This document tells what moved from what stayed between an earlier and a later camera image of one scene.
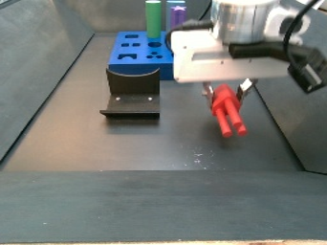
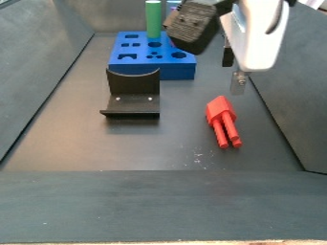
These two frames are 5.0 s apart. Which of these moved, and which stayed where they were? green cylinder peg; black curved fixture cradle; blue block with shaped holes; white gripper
Moved: white gripper
Stayed: blue block with shaped holes; green cylinder peg; black curved fixture cradle
